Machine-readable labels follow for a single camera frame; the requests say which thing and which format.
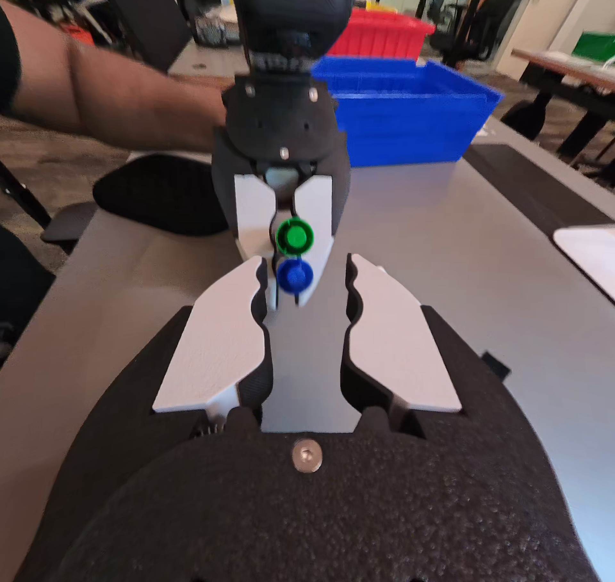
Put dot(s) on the black table mat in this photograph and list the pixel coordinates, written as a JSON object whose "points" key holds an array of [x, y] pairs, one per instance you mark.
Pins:
{"points": [[538, 183]]}

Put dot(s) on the person's left forearm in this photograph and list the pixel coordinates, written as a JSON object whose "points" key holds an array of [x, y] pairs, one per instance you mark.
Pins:
{"points": [[110, 92]]}

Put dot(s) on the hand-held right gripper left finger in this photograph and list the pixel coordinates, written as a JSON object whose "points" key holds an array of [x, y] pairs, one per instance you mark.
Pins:
{"points": [[216, 346]]}

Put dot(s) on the white metal stand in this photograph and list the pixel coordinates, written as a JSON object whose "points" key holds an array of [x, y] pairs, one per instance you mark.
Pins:
{"points": [[591, 255]]}

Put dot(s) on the red plastic bin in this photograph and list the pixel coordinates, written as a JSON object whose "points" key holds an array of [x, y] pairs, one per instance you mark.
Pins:
{"points": [[379, 37]]}

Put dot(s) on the blue plastic bin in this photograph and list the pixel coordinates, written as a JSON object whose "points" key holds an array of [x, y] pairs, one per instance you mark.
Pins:
{"points": [[408, 121]]}

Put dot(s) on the black mesh chair pad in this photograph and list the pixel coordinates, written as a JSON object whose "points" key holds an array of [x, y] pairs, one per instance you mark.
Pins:
{"points": [[158, 193]]}

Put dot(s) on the green plastic bin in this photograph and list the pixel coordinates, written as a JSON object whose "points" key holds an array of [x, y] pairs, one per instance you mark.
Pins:
{"points": [[596, 50]]}

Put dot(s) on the wooden desk with black legs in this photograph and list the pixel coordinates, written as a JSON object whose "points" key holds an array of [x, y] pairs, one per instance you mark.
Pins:
{"points": [[562, 70]]}

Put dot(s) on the black panel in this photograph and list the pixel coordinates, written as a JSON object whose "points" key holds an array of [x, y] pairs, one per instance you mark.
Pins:
{"points": [[144, 15]]}

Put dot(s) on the green dry-erase marker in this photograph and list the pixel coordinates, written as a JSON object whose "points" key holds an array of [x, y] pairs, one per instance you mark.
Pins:
{"points": [[294, 237]]}

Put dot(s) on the black chair frame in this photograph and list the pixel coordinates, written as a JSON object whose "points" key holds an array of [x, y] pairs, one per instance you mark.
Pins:
{"points": [[24, 193]]}

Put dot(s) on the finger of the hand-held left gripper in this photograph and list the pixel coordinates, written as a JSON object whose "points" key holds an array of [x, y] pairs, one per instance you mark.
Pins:
{"points": [[252, 212], [321, 212]]}

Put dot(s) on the blue dry-erase marker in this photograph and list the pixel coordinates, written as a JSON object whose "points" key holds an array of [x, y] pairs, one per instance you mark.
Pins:
{"points": [[294, 276]]}

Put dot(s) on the yellow plastic bin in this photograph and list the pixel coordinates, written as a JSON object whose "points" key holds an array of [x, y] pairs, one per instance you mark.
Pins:
{"points": [[379, 5]]}

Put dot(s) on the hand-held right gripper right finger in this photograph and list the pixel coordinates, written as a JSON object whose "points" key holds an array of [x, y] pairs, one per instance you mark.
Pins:
{"points": [[399, 346]]}

